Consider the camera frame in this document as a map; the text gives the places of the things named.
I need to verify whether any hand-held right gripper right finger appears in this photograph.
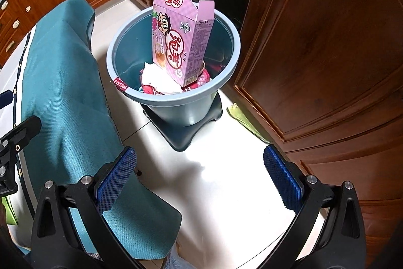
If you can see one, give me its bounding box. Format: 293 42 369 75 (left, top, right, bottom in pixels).
255 145 367 269

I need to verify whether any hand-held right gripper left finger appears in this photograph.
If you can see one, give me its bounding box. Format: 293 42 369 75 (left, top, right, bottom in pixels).
30 146 142 269

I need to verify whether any red snack wrapper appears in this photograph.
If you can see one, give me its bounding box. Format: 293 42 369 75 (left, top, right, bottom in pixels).
113 77 128 93

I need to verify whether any pink plastic wrapper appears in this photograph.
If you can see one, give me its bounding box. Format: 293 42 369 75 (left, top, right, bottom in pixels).
181 66 212 90

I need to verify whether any pink cartoon snack box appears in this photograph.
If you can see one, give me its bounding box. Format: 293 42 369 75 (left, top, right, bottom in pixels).
152 0 216 87

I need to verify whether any pale green cloth strip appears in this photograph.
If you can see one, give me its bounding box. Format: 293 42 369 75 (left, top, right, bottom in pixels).
227 103 272 144

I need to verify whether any black plastic stool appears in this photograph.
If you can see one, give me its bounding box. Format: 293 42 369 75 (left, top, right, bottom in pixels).
142 92 223 151

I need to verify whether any crumpled white tissue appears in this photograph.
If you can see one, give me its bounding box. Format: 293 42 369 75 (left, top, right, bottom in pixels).
141 63 183 95

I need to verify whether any brown wooden door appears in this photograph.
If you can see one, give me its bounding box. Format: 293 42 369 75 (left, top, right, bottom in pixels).
233 0 403 257

